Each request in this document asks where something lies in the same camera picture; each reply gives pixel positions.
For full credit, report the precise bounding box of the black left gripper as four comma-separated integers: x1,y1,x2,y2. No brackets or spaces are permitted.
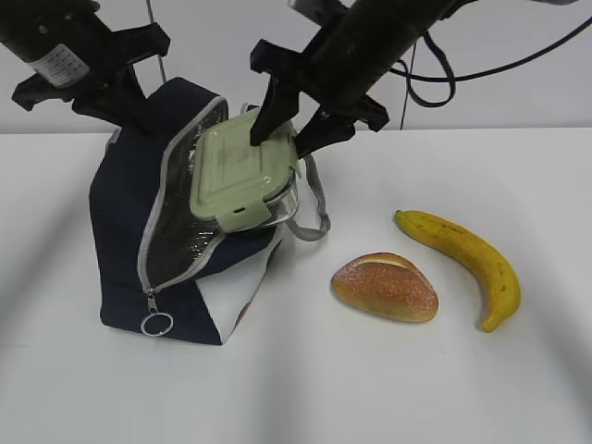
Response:
11,22,169,134

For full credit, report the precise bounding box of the navy insulated lunch bag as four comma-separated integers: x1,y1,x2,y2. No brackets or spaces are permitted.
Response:
89,78,330,345

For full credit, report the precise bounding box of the brown bread loaf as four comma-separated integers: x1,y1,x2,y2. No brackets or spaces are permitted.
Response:
330,253,439,324

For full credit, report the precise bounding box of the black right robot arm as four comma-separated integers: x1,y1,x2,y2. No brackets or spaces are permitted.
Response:
250,0,464,157

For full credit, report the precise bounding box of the green lid glass container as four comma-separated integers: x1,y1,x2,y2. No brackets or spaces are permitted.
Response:
189,108,301,233

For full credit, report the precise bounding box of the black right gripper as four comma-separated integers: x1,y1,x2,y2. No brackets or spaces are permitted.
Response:
250,40,389,159

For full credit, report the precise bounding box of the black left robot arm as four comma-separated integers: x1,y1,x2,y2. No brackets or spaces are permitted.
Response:
1,1,170,133

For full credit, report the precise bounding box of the yellow banana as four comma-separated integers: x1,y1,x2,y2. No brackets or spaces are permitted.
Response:
394,210,522,333

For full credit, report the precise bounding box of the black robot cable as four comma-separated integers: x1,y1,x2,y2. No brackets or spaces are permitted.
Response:
388,0,592,108

